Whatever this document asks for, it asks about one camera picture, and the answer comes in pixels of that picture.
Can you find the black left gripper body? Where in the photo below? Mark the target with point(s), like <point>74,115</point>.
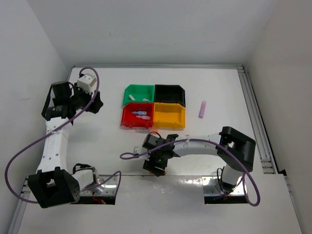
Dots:
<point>80,98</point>

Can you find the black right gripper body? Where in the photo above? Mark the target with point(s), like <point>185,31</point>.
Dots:
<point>156,159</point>

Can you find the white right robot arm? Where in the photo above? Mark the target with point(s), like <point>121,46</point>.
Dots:
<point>232,146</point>

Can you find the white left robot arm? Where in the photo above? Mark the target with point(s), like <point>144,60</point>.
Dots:
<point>52,184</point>

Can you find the yellow plastic bin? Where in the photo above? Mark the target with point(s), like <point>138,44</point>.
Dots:
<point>169,116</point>

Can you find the red plastic bin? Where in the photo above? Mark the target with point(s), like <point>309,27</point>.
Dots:
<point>130,120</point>

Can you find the green plastic bin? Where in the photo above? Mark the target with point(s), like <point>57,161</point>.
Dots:
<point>138,91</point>

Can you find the black plastic bin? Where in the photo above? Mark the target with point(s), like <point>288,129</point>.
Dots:
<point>169,94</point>

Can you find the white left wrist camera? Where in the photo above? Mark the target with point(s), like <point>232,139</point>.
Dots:
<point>87,83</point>

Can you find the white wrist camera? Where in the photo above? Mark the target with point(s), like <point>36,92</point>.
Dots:
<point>139,150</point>
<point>87,83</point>

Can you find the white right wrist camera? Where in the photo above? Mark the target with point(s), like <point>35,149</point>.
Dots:
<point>139,150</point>

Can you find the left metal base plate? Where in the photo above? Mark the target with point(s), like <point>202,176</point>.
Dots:
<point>106,189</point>

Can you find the metal base plate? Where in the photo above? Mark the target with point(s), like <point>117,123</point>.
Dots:
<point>211,187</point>
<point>106,189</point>

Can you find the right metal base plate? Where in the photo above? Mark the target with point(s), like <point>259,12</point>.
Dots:
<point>211,187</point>

